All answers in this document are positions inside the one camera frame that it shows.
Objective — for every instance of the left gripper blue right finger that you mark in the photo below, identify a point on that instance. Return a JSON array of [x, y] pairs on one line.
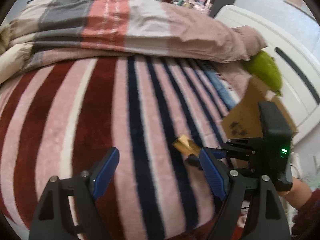
[[216, 173]]

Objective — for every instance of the green plush toy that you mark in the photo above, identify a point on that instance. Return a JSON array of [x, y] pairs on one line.
[[264, 67]]

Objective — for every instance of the striped pink fleece blanket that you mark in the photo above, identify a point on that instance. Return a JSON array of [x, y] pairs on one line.
[[61, 119]]

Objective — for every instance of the gold foil bar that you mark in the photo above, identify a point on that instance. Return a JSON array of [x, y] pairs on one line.
[[186, 146]]

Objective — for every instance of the white bed headboard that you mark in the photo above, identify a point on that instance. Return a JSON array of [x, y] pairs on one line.
[[298, 67]]

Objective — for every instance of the brown cardboard box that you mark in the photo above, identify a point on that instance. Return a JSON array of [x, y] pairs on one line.
[[243, 119]]

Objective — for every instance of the person's right hand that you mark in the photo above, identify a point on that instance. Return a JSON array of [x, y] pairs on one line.
[[299, 194]]

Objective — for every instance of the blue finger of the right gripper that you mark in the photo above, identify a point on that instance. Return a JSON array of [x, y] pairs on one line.
[[194, 161], [218, 154]]

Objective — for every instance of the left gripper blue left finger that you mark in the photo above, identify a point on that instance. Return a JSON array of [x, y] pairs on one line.
[[103, 172]]

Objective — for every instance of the patchwork pink grey duvet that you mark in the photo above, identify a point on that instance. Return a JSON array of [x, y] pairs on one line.
[[146, 27]]

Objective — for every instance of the cream folded blanket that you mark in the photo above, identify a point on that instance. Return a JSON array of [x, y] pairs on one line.
[[12, 59]]

